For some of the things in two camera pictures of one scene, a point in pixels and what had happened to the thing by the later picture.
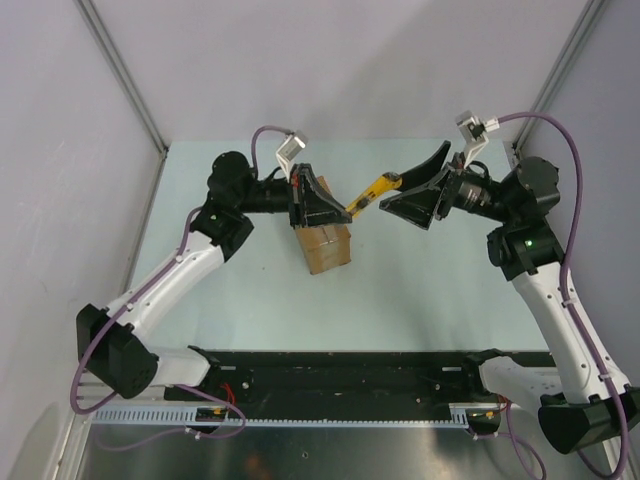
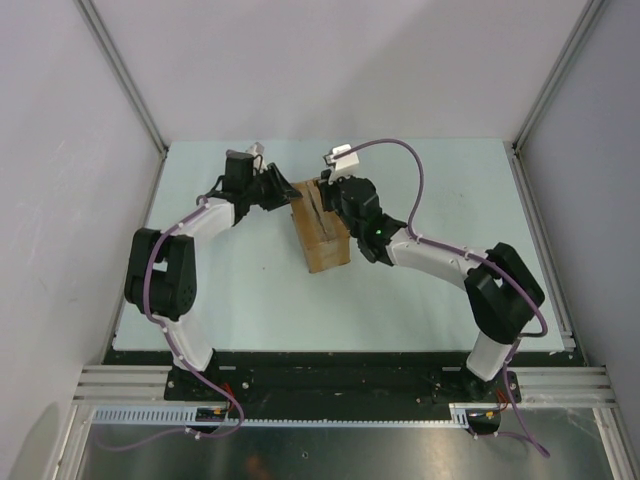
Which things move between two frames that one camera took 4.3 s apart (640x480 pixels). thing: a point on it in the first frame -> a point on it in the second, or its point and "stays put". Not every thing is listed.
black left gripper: x=309 y=204 -> x=283 y=192
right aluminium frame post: x=576 y=39 stays put
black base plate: x=338 y=380 stays put
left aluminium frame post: x=105 y=43 stays put
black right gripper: x=425 y=194 -> x=327 y=188
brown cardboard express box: x=325 y=246 stays put
